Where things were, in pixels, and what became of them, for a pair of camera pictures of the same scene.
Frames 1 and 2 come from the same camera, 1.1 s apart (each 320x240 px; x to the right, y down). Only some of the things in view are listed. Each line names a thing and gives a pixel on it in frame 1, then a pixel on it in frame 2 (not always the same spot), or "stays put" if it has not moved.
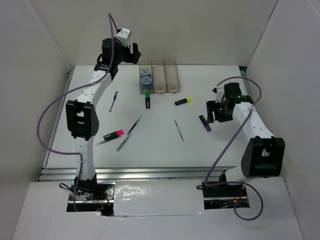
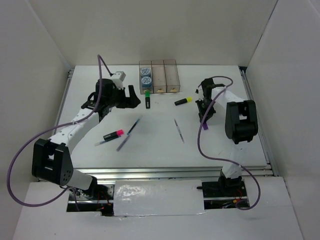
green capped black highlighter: [147, 94] stays put
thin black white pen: [179, 130] stays put
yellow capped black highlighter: [184, 100] stays put
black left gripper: [132, 58] -> [131, 102]
